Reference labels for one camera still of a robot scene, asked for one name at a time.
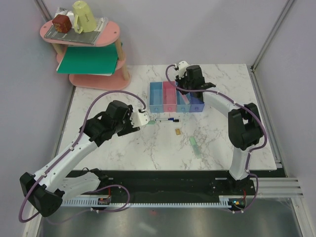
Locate pink highlighter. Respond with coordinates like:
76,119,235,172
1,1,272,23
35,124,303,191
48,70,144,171
178,93,190,105

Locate pink drawer bin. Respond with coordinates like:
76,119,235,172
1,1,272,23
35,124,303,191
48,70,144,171
162,81,177,113

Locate light blue drawer bin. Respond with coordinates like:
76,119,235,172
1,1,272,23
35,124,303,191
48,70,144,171
176,89,191,113

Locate purple drawer bin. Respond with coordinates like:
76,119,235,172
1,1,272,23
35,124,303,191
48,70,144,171
189,93,205,113

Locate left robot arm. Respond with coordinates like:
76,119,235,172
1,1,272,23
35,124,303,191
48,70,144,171
19,100,150,217

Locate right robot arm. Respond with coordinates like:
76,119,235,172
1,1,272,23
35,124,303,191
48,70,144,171
174,61,268,195

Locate blue cap marker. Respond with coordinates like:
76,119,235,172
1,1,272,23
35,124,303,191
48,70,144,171
155,118,174,122

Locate black cap marker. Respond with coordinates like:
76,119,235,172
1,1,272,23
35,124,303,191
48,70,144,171
164,119,180,123

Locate pink wooden tiered shelf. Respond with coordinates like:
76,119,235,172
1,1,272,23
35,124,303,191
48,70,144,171
39,21,131,91

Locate small yellow eraser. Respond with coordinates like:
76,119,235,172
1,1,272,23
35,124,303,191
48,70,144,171
175,128,181,135

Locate green folder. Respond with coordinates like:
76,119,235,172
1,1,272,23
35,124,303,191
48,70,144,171
56,44,119,75

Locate grey magazine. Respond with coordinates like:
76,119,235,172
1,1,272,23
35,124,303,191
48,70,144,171
44,17,109,45

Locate yellow mug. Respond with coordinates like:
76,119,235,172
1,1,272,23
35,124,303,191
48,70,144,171
73,0,97,34

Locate red brown cube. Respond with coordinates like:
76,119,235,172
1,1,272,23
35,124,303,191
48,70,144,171
52,14,72,34

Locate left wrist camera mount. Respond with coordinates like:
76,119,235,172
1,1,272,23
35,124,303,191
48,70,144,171
130,112,150,127

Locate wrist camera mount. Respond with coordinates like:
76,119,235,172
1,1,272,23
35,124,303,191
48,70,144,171
130,112,150,127
174,61,189,79

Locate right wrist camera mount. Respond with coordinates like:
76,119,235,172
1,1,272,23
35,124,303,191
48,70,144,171
174,61,189,79

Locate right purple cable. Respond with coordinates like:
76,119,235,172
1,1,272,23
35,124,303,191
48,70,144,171
165,64,269,214

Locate purple cable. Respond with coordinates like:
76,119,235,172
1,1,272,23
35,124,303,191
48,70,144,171
165,64,269,214
18,90,151,224

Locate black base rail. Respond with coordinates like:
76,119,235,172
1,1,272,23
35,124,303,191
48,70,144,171
66,169,255,203

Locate white cable duct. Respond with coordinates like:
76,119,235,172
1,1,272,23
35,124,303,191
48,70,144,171
61,196,233,208

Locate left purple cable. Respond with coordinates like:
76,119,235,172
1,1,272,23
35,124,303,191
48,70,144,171
18,90,151,224

